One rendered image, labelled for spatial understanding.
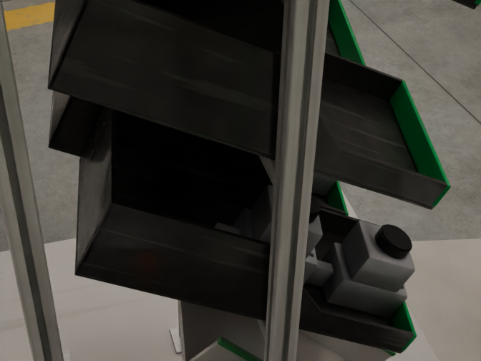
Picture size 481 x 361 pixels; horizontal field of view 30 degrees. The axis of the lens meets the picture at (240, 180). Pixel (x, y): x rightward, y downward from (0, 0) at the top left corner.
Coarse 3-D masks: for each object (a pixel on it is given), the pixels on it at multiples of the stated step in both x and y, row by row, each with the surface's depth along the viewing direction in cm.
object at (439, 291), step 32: (416, 256) 128; (448, 256) 129; (480, 256) 129; (416, 288) 124; (448, 288) 124; (480, 288) 124; (416, 320) 119; (448, 320) 119; (480, 320) 120; (448, 352) 115; (480, 352) 116
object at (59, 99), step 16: (64, 96) 74; (64, 112) 72; (80, 112) 73; (96, 112) 73; (64, 128) 73; (80, 128) 74; (64, 144) 74; (80, 144) 75; (336, 192) 86; (336, 208) 83
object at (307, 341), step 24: (192, 312) 78; (216, 312) 81; (192, 336) 76; (216, 336) 78; (240, 336) 82; (312, 336) 91; (192, 360) 72; (216, 360) 72; (240, 360) 73; (312, 360) 89; (336, 360) 93; (360, 360) 95; (384, 360) 95
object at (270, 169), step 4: (260, 156) 62; (264, 160) 61; (268, 160) 60; (272, 160) 60; (264, 164) 61; (268, 164) 60; (272, 164) 60; (268, 168) 60; (272, 168) 60; (268, 172) 61; (272, 172) 60; (268, 176) 61; (272, 176) 60; (272, 180) 60; (260, 320) 71; (260, 324) 71; (264, 324) 70; (260, 328) 71; (264, 328) 70; (264, 332) 70; (264, 336) 70
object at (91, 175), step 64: (128, 128) 72; (128, 192) 73; (192, 192) 77; (256, 192) 77; (128, 256) 63; (192, 256) 64; (256, 256) 64; (320, 256) 78; (320, 320) 70; (384, 320) 76
